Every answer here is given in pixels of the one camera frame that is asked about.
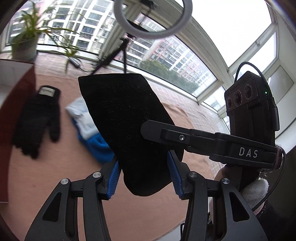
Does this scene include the small spider plant shoot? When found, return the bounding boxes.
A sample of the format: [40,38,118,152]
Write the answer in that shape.
[46,33,88,73]

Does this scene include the light blue wipes packet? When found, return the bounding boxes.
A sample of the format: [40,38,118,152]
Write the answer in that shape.
[65,97,99,140]

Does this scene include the red storage box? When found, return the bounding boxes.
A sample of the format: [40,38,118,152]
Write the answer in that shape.
[1,59,36,203]

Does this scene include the black phone holder clamp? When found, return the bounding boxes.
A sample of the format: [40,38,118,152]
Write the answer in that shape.
[140,0,157,9]

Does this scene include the black camera cable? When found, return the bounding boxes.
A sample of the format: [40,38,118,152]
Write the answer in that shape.
[234,61,287,212]

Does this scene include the black fuzzy gloves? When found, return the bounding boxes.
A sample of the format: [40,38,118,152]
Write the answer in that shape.
[12,85,61,159]

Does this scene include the blue knitted cloth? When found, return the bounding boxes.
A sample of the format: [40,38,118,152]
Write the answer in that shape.
[71,118,114,164]

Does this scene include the pink blanket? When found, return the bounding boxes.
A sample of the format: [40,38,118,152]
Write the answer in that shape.
[1,74,219,240]

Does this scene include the black drawstring pouch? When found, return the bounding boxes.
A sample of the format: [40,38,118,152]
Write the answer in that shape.
[78,73,174,197]

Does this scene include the large potted spider plant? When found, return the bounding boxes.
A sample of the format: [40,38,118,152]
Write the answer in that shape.
[10,1,77,62]

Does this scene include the white gloved right hand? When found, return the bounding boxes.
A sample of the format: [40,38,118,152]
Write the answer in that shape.
[209,166,269,221]

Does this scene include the white ring light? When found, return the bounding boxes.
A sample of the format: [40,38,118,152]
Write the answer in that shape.
[113,0,193,39]

